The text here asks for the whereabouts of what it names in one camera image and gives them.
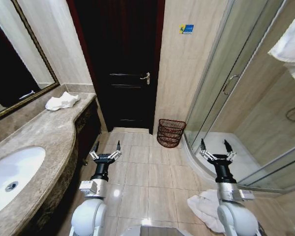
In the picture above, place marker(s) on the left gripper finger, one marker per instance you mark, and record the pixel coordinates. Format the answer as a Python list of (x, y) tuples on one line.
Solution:
[(116, 153), (94, 155)]

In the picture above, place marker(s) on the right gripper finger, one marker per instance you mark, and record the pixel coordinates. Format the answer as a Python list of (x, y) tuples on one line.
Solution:
[(205, 153), (229, 153)]

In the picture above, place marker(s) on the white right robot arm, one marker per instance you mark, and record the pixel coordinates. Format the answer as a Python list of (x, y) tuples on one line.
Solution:
[(236, 216)]

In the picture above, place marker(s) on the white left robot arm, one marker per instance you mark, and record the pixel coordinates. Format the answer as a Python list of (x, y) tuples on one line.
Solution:
[(88, 216)]

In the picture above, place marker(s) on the large crumpled white towel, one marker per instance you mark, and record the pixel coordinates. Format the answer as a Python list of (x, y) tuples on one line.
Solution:
[(201, 204)]

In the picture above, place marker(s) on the dark red wicker hamper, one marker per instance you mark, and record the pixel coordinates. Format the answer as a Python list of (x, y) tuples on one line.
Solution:
[(170, 134)]

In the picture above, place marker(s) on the small crumpled white towel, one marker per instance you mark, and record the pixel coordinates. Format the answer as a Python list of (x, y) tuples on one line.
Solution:
[(61, 100)]

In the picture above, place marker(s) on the hanging white towel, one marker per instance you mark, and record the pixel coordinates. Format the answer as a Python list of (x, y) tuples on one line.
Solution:
[(291, 44)]

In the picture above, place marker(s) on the white shower tray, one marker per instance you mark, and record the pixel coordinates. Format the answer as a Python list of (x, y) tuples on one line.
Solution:
[(241, 147)]

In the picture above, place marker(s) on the marble vanity with dark cabinet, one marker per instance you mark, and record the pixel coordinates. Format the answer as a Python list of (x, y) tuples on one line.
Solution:
[(51, 137)]

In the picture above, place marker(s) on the white oval sink basin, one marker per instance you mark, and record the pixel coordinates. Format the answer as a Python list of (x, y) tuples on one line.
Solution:
[(17, 167)]

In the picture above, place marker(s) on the chrome sink drain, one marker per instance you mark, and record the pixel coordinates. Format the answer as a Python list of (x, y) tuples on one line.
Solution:
[(11, 186)]

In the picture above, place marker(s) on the dark wooden door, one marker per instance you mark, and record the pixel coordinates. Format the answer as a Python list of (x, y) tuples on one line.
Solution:
[(123, 61)]

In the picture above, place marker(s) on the gold framed mirror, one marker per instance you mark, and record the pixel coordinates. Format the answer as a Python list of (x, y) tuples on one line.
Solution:
[(12, 73)]

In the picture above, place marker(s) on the blue and yellow sticker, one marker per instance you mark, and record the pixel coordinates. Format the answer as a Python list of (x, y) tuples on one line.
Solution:
[(186, 29)]

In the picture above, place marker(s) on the glass shower enclosure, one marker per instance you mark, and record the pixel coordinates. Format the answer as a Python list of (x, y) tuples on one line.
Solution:
[(255, 93)]

